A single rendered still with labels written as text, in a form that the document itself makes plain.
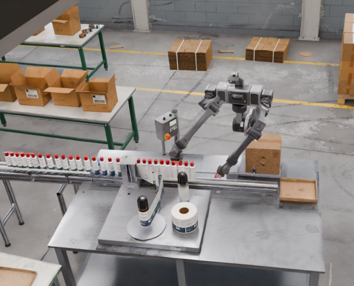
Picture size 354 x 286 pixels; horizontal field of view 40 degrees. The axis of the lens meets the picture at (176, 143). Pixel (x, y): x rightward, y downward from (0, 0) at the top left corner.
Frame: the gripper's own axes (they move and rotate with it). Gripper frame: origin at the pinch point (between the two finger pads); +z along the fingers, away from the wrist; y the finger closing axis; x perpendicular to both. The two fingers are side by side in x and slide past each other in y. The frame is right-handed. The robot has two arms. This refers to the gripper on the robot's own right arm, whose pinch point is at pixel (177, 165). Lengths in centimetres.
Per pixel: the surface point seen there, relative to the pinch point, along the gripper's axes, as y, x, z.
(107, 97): -108, 146, 19
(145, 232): -19, -47, 31
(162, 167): -18.2, 17.7, 16.5
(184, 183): 7.3, -11.9, 9.2
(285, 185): 87, 26, 35
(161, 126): -14.7, 18.4, -25.4
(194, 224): 18, -40, 26
